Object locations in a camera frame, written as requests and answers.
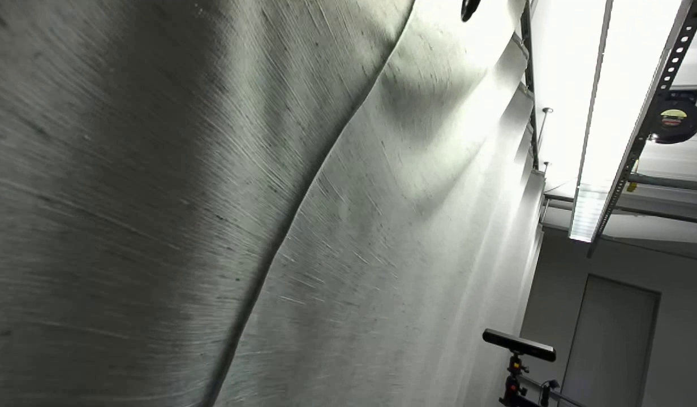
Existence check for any grey-green fabric curtain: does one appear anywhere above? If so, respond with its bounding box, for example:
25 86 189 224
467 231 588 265
0 0 548 407

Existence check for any long fluorescent light fixture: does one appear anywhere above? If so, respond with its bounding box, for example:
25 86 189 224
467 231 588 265
567 0 695 246

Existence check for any grey door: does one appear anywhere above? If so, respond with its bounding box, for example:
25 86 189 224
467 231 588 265
560 272 663 407

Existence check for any round black ceiling device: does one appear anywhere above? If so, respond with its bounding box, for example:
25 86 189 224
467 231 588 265
649 91 697 148

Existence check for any black camera on stand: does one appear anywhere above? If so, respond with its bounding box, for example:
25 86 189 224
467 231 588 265
481 325 584 407

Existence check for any perforated metal rail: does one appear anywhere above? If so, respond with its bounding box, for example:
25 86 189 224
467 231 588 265
588 0 697 245

